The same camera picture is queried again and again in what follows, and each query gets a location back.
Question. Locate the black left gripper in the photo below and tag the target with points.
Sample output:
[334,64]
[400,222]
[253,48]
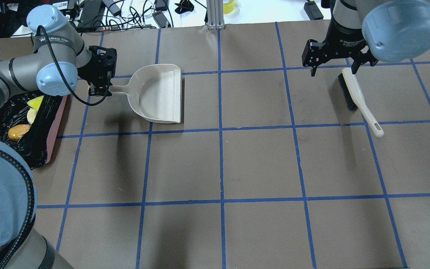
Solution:
[96,79]

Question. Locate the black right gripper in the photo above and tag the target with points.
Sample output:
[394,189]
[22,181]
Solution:
[343,44]

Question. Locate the beige hand brush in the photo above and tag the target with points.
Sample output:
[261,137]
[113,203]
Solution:
[355,100]

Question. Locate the beige plastic dustpan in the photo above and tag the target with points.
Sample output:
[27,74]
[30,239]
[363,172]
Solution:
[154,93]

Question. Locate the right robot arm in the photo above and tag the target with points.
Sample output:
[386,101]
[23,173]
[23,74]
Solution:
[369,31]

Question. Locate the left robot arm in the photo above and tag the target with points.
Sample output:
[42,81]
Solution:
[60,57]

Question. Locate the pink bin with black bag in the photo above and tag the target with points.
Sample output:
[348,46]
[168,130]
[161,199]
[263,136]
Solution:
[34,145]

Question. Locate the yellow green sponge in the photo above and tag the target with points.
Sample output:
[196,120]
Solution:
[36,102]

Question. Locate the toy bread croissant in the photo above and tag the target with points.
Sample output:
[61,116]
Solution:
[31,115]

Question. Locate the yellow potato toy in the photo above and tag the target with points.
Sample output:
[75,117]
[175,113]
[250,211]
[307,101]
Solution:
[15,133]

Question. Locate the yellow tape roll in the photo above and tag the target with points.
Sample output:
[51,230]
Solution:
[229,6]

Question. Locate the aluminium frame post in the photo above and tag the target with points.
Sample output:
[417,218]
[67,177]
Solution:
[215,15]

